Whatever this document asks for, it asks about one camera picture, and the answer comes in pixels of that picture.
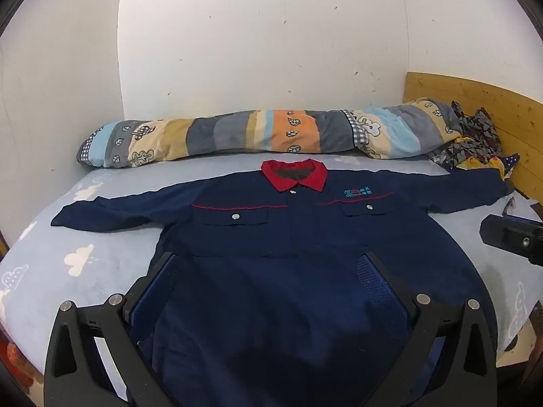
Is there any wooden bed frame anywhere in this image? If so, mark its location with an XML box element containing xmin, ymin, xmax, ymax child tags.
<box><xmin>496</xmin><ymin>335</ymin><xmax>540</xmax><ymax>369</ymax></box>

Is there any striped patchwork rolled quilt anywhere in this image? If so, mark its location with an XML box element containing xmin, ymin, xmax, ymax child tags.
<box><xmin>76</xmin><ymin>97</ymin><xmax>463</xmax><ymax>169</ymax></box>

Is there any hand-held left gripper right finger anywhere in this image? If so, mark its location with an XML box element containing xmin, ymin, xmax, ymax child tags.
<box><xmin>357</xmin><ymin>252</ymin><xmax>498</xmax><ymax>407</ymax></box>

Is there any grey red patterned cloth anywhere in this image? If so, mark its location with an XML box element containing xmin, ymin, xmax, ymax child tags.
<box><xmin>428</xmin><ymin>101</ymin><xmax>504</xmax><ymax>171</ymax></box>

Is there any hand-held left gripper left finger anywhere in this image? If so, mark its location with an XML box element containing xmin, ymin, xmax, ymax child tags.
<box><xmin>44</xmin><ymin>252</ymin><xmax>179</xmax><ymax>407</ymax></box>

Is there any orange red object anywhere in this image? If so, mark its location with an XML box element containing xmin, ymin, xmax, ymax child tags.
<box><xmin>0</xmin><ymin>330</ymin><xmax>35</xmax><ymax>396</ymax></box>

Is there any light blue cloud bed sheet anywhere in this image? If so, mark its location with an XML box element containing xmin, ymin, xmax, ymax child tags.
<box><xmin>0</xmin><ymin>153</ymin><xmax>543</xmax><ymax>391</ymax></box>

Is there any navy yellow star cloth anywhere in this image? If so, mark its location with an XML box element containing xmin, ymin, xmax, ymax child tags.
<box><xmin>456</xmin><ymin>153</ymin><xmax>521</xmax><ymax>179</ymax></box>

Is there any wooden headboard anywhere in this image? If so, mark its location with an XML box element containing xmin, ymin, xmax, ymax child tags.
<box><xmin>403</xmin><ymin>72</ymin><xmax>543</xmax><ymax>199</ymax></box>

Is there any navy jacket with red collar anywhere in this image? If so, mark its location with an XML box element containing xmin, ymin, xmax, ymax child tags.
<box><xmin>51</xmin><ymin>159</ymin><xmax>516</xmax><ymax>407</ymax></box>

